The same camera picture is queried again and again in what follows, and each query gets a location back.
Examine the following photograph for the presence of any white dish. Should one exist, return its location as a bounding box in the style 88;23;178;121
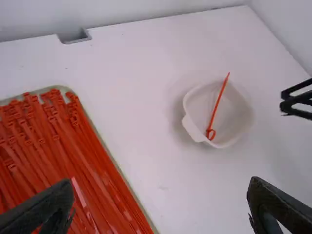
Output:
181;81;252;150

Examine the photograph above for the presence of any pale tray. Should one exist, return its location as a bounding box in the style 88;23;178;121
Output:
0;84;159;234

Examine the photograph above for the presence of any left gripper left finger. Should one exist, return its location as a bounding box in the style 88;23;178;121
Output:
0;177;77;234

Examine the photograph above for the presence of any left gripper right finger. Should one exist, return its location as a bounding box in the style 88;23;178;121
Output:
246;175;312;234

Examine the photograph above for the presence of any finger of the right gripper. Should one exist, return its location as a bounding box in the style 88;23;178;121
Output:
280;78;312;101
279;96;312;120

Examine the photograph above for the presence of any orange cable tie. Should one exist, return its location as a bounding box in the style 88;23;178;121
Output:
205;71;231;142

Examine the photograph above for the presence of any row of orange cable ties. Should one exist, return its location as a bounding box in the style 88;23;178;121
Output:
0;89;155;234

